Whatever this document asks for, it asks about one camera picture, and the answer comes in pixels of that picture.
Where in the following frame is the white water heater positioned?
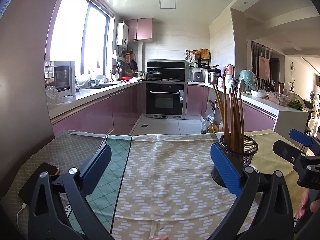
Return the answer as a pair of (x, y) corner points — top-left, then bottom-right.
(116, 22), (129, 48)

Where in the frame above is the smartphone with brown case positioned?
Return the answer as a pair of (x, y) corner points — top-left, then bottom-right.
(18, 162), (61, 207)

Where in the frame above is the patterned beige table cloth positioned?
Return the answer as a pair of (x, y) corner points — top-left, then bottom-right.
(112, 134), (236, 239)

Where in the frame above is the white charging cable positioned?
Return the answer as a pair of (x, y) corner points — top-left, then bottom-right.
(16, 202), (28, 233)

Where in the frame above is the black wok on stove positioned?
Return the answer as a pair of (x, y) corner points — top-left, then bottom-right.
(146, 70), (162, 80)

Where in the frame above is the silver toaster appliance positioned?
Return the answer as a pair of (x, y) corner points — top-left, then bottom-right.
(189, 71), (206, 82)

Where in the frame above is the black built-in oven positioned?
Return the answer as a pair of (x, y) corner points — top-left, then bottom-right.
(143, 60), (187, 120)

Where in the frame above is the wooden chopstick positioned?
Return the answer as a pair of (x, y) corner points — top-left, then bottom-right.
(212, 84), (230, 145)
(229, 88), (236, 150)
(238, 89), (245, 153)
(231, 86), (241, 152)
(222, 74), (230, 146)

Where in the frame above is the person right hand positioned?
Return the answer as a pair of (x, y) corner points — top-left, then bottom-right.
(295, 189), (320, 220)

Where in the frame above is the steel pot on counter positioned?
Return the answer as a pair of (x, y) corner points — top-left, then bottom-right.
(207, 68), (221, 85)

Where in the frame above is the yellow cloth mat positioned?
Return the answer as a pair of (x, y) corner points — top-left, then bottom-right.
(245, 129), (305, 213)

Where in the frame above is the silver microwave oven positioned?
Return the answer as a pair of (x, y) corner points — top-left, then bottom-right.
(44, 61), (75, 96)

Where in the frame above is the black mesh utensil holder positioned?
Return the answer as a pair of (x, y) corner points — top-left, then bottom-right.
(210, 135), (258, 188)

